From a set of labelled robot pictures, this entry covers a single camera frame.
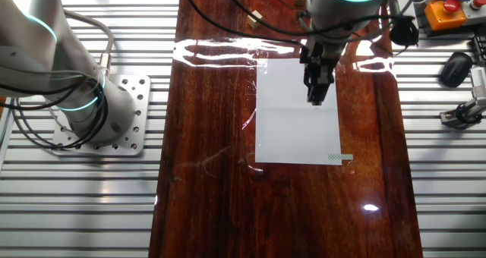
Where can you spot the orange emergency stop box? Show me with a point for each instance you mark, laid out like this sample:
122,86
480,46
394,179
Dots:
440,19

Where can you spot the grey box with red button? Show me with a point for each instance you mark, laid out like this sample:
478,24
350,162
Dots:
479,2

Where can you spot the wrist camera with silver bracket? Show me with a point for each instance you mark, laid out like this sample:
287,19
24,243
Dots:
404,33

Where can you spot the white paper sheet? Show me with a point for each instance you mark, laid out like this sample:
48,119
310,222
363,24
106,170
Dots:
288,136

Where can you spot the reddish wooden board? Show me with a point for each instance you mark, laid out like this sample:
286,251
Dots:
212,212

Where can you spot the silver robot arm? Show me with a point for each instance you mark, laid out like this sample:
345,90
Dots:
38,41

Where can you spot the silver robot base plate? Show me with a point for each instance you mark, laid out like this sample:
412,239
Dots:
133,144

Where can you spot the black computer mouse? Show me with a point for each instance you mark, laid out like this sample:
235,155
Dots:
455,69

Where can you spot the black keyboard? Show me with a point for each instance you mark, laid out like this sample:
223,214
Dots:
480,51

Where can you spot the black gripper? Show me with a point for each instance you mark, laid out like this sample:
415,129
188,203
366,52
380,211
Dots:
319,60

